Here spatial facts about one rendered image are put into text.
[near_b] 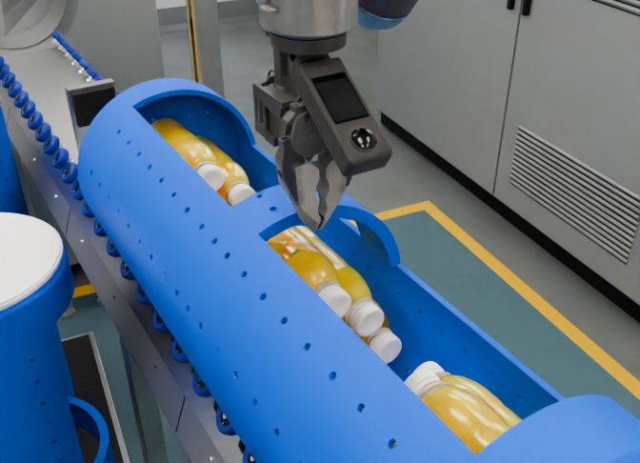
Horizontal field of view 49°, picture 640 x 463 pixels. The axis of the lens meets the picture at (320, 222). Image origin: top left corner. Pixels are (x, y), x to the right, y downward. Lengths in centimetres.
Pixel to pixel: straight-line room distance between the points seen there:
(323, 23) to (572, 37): 208
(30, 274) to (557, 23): 209
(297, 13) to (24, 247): 66
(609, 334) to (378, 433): 214
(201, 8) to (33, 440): 105
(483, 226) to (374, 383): 256
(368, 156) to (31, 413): 73
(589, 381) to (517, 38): 129
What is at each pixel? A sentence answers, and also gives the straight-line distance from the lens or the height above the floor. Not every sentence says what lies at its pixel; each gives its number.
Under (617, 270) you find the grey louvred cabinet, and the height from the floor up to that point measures 17.
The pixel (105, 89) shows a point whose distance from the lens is 159.
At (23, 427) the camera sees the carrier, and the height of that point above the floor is 82.
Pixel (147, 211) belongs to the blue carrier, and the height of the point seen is 117.
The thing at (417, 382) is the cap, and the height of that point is 116.
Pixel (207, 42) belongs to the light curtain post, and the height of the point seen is 108.
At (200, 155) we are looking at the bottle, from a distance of 105.
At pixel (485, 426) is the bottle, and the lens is 63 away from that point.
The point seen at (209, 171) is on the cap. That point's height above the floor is 116.
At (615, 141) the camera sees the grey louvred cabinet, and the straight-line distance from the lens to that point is 258.
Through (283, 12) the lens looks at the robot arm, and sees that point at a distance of 63.
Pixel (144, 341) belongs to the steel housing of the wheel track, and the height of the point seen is 89.
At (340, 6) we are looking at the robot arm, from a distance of 64.
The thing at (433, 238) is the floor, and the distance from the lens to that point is 300.
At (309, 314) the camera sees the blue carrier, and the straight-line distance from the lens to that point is 66.
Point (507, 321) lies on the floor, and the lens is 262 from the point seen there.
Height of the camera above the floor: 163
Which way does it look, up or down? 32 degrees down
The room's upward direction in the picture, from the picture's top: straight up
